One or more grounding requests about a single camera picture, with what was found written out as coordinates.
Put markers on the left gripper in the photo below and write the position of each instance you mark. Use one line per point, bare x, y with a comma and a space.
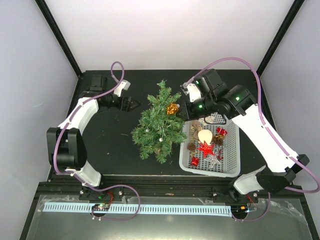
128, 101

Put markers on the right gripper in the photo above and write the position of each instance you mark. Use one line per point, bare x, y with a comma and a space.
188, 114

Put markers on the gold gift box ornament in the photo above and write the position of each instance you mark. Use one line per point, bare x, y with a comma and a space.
172, 109

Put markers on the small green christmas tree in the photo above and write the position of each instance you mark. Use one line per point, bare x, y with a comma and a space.
147, 144

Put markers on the white bulb string lights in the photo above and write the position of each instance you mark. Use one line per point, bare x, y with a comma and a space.
161, 126

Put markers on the red gift box ornament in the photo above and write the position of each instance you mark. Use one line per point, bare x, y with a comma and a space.
194, 161

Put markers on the red berry sprig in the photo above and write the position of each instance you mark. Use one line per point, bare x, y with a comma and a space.
220, 156

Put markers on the white perforated plastic basket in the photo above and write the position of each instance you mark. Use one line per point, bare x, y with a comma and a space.
230, 166

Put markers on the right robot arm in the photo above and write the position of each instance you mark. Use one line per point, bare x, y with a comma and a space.
209, 94

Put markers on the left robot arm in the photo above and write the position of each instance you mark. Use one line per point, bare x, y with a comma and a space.
67, 153

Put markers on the burlap bow ornament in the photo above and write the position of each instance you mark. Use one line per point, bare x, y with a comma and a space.
196, 125

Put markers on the white wooden snowflake ornament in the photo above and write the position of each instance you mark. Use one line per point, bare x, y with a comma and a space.
209, 120

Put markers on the cream wooden heart ornament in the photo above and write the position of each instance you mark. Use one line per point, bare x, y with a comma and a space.
205, 136

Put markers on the brown pinecone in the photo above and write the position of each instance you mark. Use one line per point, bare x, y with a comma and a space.
192, 147

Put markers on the red star ornament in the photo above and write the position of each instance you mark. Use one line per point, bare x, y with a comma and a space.
206, 149

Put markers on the pinecone with gold bow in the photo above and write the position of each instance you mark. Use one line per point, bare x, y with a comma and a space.
218, 139

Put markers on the silver star ornament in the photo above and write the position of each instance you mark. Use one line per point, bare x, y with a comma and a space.
213, 160

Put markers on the left circuit board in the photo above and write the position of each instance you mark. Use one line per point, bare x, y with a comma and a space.
101, 207

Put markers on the circuit board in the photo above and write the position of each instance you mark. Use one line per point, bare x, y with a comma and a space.
242, 209
101, 207

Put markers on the right circuit board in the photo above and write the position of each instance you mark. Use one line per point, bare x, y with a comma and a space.
242, 209

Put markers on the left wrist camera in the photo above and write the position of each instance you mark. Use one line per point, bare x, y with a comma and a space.
123, 86

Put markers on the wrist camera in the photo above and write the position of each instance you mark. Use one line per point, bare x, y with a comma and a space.
192, 91
123, 86

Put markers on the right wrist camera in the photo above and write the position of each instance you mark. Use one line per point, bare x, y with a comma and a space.
192, 91

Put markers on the white slotted cable duct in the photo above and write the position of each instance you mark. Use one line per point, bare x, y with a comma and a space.
143, 209

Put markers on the black aluminium frame rail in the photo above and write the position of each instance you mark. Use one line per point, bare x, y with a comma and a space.
167, 186

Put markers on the left black corner post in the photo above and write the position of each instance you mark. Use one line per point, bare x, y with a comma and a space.
47, 14

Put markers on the black corner post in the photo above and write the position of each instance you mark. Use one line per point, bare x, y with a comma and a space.
47, 14
281, 32

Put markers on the right black corner post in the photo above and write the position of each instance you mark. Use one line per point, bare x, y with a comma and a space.
281, 32

